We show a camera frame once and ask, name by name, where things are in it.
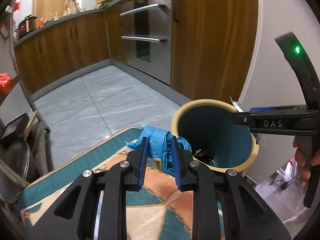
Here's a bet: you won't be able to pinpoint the teal trash bin yellow rim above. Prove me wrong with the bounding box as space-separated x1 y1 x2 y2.
170 99 259 176

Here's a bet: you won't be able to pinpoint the white refrigerator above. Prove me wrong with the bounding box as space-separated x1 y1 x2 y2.
237 0 320 185

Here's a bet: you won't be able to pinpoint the white medicine box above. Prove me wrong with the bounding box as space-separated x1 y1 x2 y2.
148 158 162 170

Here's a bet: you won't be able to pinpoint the black box on shelf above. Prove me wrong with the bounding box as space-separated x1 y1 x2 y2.
0 113 29 149

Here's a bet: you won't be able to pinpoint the teal orange patterned cushion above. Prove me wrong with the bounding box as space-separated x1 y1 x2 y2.
18 127 222 239

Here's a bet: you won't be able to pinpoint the blue glove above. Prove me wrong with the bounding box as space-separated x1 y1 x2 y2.
126 126 192 185

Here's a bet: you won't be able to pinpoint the chrome kitchen faucet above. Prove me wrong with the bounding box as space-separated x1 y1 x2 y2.
63 0 80 16

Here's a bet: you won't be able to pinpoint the stainless steel built-in oven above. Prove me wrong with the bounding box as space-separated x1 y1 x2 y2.
119 0 172 85

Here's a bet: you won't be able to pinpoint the wooden kitchen cabinets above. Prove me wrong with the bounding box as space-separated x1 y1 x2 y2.
14 0 258 102

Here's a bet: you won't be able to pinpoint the stainless steel shelf rack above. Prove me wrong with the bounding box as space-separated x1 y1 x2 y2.
1 1 49 204

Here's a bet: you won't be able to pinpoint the rice cooker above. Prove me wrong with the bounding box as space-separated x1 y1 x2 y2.
18 15 37 38

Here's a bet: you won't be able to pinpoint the black plastic bag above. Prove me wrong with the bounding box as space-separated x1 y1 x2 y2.
193 149 215 163

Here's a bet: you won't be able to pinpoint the person right hand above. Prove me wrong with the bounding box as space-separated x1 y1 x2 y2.
293 137 320 187

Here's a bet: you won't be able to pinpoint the silver blister pack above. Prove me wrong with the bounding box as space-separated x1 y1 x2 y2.
230 96 244 113

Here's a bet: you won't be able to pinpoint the red plastic bag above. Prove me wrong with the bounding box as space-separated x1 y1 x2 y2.
0 73 13 95

